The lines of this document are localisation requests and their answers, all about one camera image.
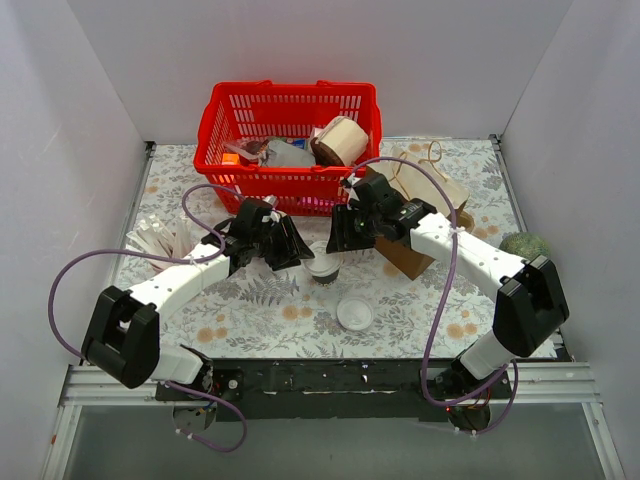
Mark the black paper coffee cup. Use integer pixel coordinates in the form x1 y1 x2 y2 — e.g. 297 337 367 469
312 269 340 285

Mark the white plastic cup lid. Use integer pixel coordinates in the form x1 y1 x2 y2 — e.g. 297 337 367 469
336 297 374 332

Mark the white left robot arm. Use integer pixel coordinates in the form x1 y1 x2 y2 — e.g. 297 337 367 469
81 198 314 400

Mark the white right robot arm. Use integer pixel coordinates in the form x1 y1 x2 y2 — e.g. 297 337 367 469
326 173 569 398

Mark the brown cardboard cup carrier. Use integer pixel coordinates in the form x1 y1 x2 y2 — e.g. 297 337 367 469
457 210 475 233

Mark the pink cup of straws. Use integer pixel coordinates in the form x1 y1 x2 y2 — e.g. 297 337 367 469
126 214 195 259

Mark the orange snack box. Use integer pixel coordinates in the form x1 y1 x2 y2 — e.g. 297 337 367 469
221 152 242 166

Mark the clear plastic snack packet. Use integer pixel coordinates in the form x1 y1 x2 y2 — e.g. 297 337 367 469
224 140 269 165

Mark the grey crumpled pouch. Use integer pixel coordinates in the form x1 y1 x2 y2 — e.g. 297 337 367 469
262 139 316 168

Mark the red plastic shopping basket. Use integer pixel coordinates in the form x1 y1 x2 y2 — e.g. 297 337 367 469
194 80 382 216

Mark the green melon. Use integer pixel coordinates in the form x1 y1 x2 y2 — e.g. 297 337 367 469
499 232 550 261

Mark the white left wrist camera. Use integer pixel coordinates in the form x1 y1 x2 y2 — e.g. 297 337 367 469
263 195 283 223

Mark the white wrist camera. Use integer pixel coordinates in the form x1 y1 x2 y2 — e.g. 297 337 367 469
263 195 283 223
341 174 360 204

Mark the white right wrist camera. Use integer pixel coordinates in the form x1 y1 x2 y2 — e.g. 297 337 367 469
341 174 360 204

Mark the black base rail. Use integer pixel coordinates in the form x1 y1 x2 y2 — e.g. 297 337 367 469
64 355 596 421

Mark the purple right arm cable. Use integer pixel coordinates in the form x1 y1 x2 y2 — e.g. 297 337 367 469
344 156 520 434

